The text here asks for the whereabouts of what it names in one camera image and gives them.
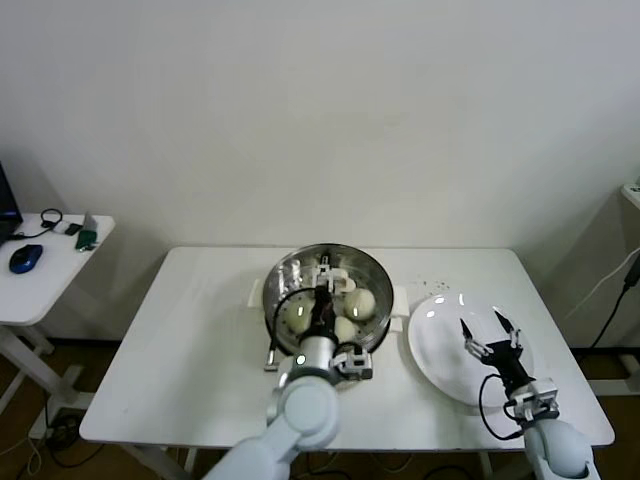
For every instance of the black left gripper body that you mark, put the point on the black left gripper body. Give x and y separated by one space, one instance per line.
322 315

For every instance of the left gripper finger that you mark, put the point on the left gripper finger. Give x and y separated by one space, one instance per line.
325 277

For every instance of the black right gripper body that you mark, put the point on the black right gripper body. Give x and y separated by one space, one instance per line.
504 357

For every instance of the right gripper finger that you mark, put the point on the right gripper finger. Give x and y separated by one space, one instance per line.
512 336
472 342

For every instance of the white steamed baozi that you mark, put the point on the white steamed baozi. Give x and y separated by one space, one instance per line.
345 328
361 302
295 320

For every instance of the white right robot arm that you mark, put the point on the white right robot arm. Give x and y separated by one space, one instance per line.
555 447

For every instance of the stainless steel steamer basket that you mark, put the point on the stainless steel steamer basket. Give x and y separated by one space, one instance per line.
385 295

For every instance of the white round plate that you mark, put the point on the white round plate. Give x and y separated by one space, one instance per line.
440 350

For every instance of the white electric cooker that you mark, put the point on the white electric cooker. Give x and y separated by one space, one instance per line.
395 325

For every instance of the white stand base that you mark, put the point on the white stand base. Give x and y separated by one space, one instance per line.
617 382

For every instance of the white cabinet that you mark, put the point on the white cabinet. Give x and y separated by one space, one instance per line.
631 197

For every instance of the green flat tool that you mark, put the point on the green flat tool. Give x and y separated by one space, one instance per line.
86 235

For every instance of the small black device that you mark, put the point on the small black device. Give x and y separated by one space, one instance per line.
73 229

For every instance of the small white adapter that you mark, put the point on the small white adapter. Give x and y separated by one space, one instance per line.
60 229

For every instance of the white side table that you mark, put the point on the white side table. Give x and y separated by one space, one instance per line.
55 280

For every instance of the blue computer mouse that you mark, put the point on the blue computer mouse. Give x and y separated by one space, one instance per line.
25 259

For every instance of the laptop screen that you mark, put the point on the laptop screen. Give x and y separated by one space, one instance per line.
6 200

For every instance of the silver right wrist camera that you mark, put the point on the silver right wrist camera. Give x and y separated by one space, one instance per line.
535 400

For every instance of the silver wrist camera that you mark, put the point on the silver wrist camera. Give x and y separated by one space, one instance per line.
535 400
356 367

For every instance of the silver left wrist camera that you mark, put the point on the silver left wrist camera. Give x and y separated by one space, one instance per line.
356 367

